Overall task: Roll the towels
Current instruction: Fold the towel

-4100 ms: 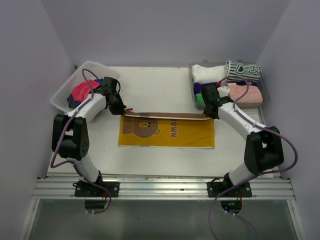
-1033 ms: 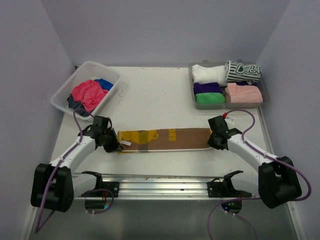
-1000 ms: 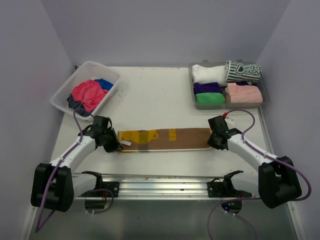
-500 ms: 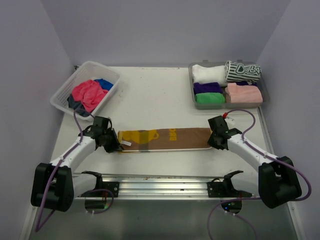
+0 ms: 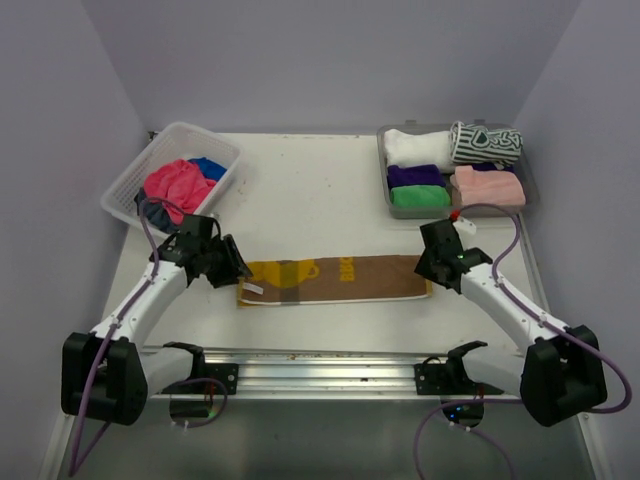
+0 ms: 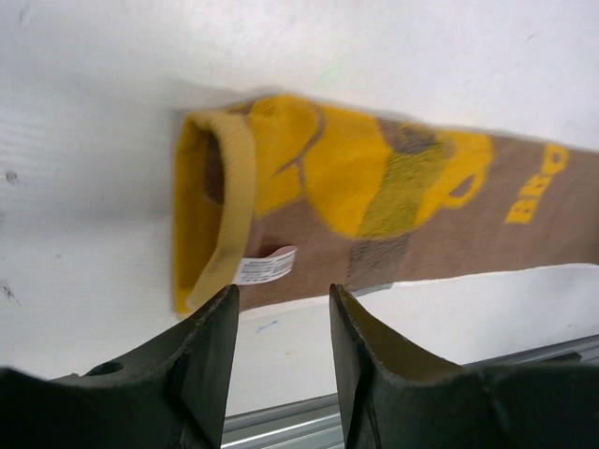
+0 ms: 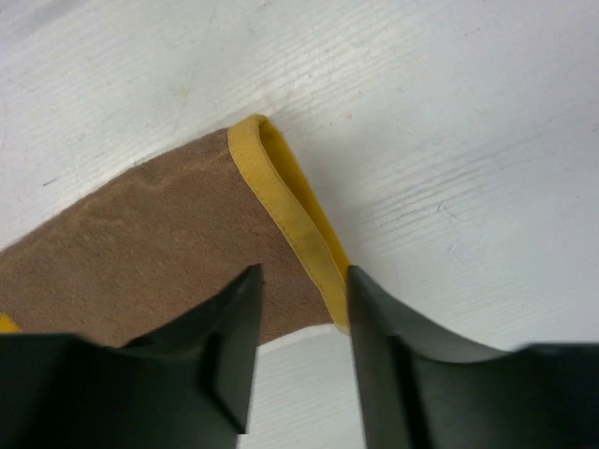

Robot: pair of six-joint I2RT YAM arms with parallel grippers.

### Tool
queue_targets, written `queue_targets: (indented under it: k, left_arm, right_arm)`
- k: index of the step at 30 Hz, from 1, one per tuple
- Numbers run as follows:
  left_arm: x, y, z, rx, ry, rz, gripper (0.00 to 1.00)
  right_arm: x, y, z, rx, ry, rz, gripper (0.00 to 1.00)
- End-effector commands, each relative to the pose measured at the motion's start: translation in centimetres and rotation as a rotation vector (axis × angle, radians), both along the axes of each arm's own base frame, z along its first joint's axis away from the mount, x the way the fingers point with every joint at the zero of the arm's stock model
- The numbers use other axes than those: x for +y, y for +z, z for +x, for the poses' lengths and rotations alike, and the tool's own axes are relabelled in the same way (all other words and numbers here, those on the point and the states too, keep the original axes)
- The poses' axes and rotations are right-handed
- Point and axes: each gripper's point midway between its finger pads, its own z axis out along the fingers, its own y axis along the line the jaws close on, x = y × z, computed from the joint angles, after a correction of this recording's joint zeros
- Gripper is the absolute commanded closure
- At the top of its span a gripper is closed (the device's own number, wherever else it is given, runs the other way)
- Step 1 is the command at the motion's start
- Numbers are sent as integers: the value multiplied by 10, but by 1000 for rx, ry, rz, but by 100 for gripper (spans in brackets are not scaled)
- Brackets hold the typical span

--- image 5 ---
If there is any yellow brown towel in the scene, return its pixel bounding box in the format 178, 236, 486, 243
236, 255, 433, 308

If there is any green white striped towel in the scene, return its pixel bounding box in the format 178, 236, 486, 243
449, 121, 523, 169

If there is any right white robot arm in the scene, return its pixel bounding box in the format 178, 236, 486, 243
415, 219, 608, 427

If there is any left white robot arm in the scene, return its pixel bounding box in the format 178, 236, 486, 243
61, 215, 251, 425

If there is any dark grey towel in basket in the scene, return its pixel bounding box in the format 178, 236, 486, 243
134, 188, 179, 234

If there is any pink towel in basket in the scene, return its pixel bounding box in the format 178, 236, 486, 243
143, 159, 217, 225

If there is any green rolled towel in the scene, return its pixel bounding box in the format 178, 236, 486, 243
390, 185, 451, 208

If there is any blue towel in basket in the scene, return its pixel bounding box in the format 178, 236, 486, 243
188, 157, 227, 182

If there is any purple rolled towel front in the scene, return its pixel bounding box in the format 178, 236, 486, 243
387, 165, 446, 189

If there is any purple rolled towel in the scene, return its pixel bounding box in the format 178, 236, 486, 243
387, 165, 446, 189
472, 162, 514, 173

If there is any pink rolled towel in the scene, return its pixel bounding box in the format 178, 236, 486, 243
450, 165, 526, 207

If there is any purple rolled towel back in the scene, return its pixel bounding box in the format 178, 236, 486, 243
472, 162, 514, 173

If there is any white perforated plastic basket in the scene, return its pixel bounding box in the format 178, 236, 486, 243
100, 122, 245, 229

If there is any white rolled towel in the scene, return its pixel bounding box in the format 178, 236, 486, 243
383, 129, 454, 171

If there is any grey plastic tray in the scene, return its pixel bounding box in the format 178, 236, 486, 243
375, 119, 541, 221

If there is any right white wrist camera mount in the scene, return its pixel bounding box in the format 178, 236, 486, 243
449, 210, 477, 236

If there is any aluminium mounting rail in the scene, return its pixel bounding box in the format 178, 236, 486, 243
204, 349, 446, 401

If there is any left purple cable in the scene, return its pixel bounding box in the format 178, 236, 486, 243
67, 197, 229, 477

